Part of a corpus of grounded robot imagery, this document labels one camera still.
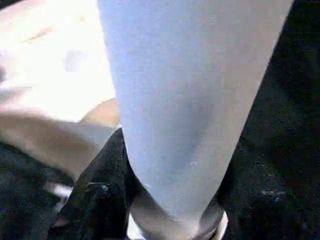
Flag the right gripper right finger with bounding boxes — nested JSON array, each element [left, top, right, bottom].
[[216, 150, 301, 240]]

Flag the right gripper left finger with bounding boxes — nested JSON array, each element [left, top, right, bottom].
[[47, 127, 137, 240]]

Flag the white plastic table leg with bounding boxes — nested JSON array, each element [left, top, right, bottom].
[[97, 0, 294, 240]]

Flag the white plastic table top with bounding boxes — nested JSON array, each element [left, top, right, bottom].
[[0, 0, 124, 184]]

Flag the black mat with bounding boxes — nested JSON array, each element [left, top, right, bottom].
[[0, 0, 320, 240]]

